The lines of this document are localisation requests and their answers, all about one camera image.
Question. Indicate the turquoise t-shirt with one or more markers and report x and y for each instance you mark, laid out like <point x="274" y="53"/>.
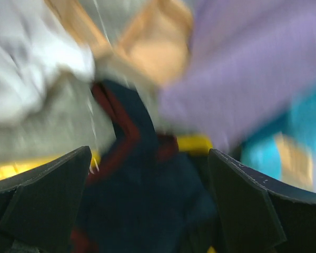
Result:
<point x="300" y="137"/>

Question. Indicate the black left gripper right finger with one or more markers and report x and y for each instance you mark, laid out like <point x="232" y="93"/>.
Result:
<point x="259" y="213"/>

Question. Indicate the wooden clothes rack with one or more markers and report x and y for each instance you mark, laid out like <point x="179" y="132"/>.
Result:
<point x="77" y="22"/>
<point x="153" y="50"/>

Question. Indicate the white navy-trimmed tank top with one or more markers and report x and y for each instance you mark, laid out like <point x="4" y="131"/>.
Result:
<point x="34" y="51"/>

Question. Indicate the purple blue t-shirt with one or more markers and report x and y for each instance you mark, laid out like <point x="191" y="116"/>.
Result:
<point x="249" y="60"/>

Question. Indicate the left wooden clothes rack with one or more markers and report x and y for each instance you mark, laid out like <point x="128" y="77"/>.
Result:
<point x="77" y="22"/>

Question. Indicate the right wooden clothes rack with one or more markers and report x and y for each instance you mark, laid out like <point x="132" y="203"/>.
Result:
<point x="153" y="50"/>

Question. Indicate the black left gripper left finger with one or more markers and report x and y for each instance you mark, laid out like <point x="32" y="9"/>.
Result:
<point x="39" y="207"/>

